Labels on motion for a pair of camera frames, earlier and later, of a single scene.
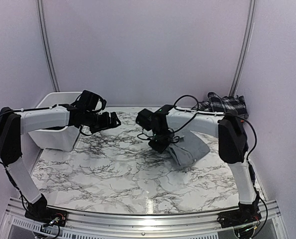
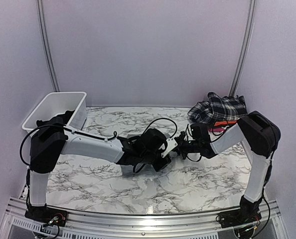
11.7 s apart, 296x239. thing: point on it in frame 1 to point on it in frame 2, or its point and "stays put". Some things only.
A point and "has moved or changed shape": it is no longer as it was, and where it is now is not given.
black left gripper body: x=95 y=123 to x=158 y=166
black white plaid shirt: x=217 y=103 stays put
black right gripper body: x=163 y=138 to x=185 y=147
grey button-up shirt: x=189 y=149 has moved or changed shape
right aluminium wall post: x=242 y=59 stays put
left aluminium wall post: x=47 y=40 stays put
